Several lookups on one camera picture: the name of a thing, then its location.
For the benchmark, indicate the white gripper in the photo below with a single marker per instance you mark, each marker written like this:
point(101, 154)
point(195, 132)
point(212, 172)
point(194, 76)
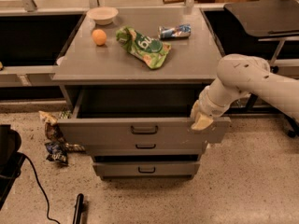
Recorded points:
point(207, 104)

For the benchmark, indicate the grey top drawer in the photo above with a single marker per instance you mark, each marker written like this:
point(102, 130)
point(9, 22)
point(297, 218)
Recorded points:
point(137, 115)

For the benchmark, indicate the grey drawer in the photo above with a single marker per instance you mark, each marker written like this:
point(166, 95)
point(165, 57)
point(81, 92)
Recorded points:
point(172, 168)
point(146, 149)
point(137, 115)

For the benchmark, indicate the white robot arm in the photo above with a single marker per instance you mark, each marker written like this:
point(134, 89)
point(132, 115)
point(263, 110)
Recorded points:
point(237, 76)

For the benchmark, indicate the grey bottom drawer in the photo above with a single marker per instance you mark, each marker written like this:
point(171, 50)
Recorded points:
point(172, 168)

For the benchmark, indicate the grey drawer cabinet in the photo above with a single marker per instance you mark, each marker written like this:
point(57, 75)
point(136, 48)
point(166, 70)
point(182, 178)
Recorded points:
point(191, 62)

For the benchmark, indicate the grey middle drawer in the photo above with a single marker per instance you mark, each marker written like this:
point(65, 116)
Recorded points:
point(146, 149)

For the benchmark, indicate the green chip bag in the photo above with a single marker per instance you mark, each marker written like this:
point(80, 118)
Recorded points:
point(151, 51)

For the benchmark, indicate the blue white soda can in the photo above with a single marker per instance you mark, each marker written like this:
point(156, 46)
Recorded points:
point(180, 31)

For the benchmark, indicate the wooden stick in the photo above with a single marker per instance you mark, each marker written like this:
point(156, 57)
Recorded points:
point(173, 1)

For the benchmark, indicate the orange fruit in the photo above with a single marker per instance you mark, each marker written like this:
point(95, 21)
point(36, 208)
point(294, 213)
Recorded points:
point(99, 37)

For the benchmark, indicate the white bowl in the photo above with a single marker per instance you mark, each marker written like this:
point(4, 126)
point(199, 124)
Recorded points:
point(102, 15)

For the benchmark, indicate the snack bag pile on floor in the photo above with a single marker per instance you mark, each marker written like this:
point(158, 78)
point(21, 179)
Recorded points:
point(54, 133)

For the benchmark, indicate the blue snack bag on floor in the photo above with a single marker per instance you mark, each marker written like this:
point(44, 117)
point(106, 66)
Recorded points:
point(56, 152)

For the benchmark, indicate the black device at left edge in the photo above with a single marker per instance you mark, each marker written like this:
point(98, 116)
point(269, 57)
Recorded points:
point(10, 160)

